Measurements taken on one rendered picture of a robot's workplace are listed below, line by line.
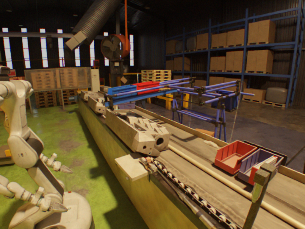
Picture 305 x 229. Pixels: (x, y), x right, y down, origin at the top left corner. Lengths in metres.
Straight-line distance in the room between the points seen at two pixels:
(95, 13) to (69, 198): 8.04
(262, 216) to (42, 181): 1.43
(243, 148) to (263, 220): 0.69
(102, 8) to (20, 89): 7.87
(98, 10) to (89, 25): 0.92
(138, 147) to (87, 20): 7.78
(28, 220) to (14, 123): 0.76
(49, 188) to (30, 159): 0.29
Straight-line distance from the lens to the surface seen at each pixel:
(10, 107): 1.19
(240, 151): 1.57
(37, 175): 1.33
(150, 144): 1.28
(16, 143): 1.20
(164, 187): 1.08
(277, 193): 1.30
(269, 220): 1.08
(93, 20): 8.56
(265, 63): 10.04
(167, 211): 1.19
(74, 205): 1.72
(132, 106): 3.15
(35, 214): 1.52
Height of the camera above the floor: 1.47
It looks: 15 degrees down
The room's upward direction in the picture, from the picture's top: straight up
